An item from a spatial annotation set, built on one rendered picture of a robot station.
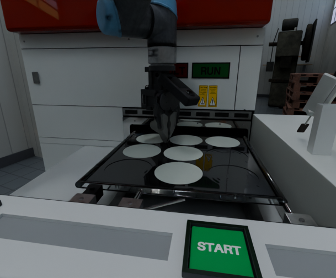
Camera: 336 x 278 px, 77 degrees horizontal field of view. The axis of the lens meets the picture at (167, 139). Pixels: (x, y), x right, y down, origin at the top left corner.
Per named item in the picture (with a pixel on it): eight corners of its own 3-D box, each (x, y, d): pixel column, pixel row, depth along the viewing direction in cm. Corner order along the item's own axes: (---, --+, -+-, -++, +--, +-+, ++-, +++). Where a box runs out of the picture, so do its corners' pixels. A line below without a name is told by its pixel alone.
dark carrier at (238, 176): (137, 133, 73) (137, 131, 73) (240, 137, 68) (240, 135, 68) (86, 183, 41) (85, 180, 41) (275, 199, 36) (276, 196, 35)
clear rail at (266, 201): (78, 185, 41) (76, 178, 40) (285, 203, 35) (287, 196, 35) (74, 189, 40) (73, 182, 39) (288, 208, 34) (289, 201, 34)
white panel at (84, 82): (43, 140, 88) (23, 35, 76) (248, 151, 76) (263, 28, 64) (38, 143, 85) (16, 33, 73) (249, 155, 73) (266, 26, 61)
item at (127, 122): (125, 140, 80) (123, 116, 77) (246, 146, 73) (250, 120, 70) (123, 142, 78) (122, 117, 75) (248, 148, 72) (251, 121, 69)
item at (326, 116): (294, 143, 41) (309, 72, 37) (316, 144, 41) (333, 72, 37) (309, 155, 36) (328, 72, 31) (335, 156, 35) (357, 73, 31)
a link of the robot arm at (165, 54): (182, 47, 55) (159, 45, 49) (182, 66, 56) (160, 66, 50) (162, 49, 60) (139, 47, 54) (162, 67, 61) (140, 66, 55)
